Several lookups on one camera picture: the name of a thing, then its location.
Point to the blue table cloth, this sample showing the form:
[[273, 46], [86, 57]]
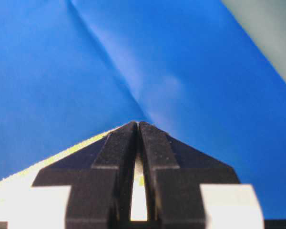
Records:
[[70, 69]]

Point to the yellow checked towel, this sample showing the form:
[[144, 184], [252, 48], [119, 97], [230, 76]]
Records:
[[26, 176]]

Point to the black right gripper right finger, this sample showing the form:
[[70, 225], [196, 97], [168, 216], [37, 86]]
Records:
[[173, 174]]

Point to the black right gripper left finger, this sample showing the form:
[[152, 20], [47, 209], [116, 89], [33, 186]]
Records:
[[101, 177]]

